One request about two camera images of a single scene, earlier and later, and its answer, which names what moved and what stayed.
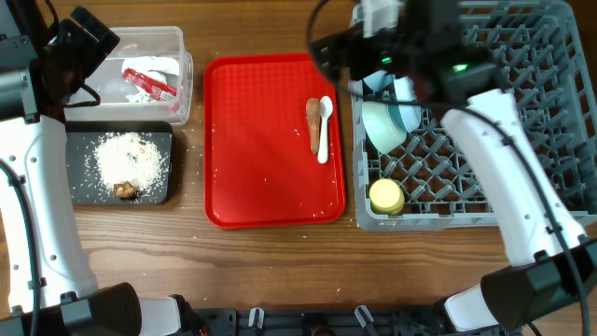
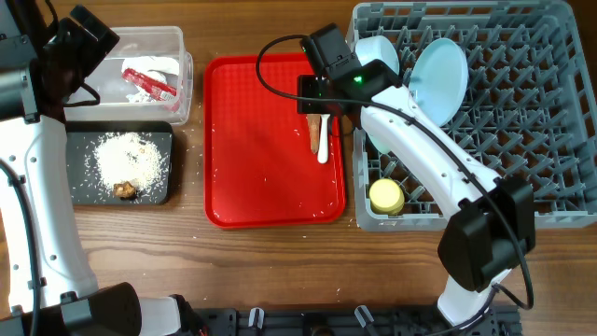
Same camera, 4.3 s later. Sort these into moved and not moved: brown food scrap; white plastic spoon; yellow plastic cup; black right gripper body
Moved: black right gripper body
Not moved: yellow plastic cup; brown food scrap; white plastic spoon
